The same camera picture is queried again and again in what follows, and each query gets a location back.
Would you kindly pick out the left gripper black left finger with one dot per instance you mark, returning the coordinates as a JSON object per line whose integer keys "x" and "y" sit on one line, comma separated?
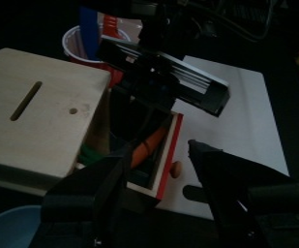
{"x": 82, "y": 206}

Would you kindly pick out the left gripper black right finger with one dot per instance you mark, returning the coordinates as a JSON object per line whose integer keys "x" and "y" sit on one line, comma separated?
{"x": 250, "y": 200}

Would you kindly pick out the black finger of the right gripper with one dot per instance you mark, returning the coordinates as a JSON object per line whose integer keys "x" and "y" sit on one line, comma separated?
{"x": 161, "y": 122}
{"x": 130, "y": 119}

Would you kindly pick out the orange toy carrot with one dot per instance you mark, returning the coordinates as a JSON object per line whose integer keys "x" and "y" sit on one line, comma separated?
{"x": 152, "y": 143}

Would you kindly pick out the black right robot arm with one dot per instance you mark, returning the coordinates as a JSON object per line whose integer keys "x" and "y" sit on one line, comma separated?
{"x": 156, "y": 22}

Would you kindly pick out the wooden drawer with red front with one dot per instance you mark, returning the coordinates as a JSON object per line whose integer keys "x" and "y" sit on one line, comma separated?
{"x": 172, "y": 148}

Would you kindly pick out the red plastic utensil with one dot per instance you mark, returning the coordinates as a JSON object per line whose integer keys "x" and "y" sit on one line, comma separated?
{"x": 110, "y": 27}

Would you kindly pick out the white plastic cutting board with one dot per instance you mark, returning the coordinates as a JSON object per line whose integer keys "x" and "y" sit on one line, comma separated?
{"x": 238, "y": 129}

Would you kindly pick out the light blue bowl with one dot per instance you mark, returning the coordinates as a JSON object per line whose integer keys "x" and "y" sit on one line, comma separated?
{"x": 8, "y": 229}

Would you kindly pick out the blue plastic utensil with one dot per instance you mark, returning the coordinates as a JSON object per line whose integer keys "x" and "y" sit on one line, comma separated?
{"x": 89, "y": 32}

